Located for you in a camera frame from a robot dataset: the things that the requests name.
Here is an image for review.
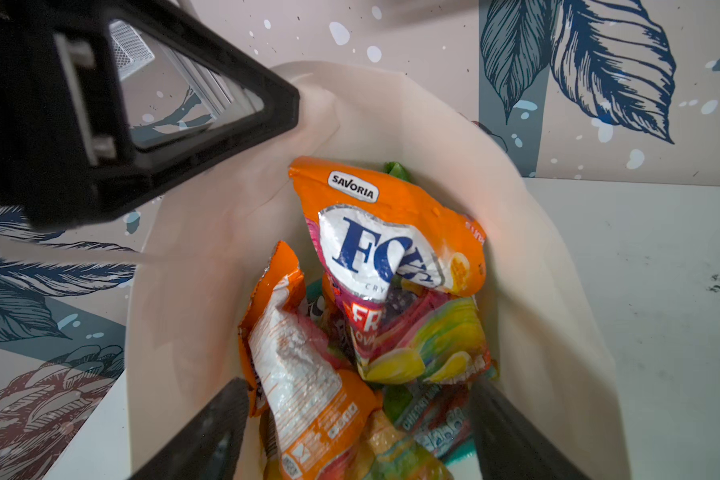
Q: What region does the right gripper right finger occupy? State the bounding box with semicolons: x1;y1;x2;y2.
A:
469;376;586;480

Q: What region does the white wire mesh basket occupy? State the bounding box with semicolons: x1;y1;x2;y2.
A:
109;20;155;81

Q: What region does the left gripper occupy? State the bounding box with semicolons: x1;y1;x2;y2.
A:
0;1;300;229

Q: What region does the green snack packet in bag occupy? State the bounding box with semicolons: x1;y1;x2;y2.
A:
384;162;412;183

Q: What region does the teal Fox's candy bag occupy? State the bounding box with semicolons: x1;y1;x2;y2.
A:
382;383;476;465

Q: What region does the orange Fox's candy bag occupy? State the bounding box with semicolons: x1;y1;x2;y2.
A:
288;157;492;385

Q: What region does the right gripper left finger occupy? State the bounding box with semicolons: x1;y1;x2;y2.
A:
130;378;249;480

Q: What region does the beige paper bag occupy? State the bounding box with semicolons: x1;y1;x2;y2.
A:
125;61;631;479

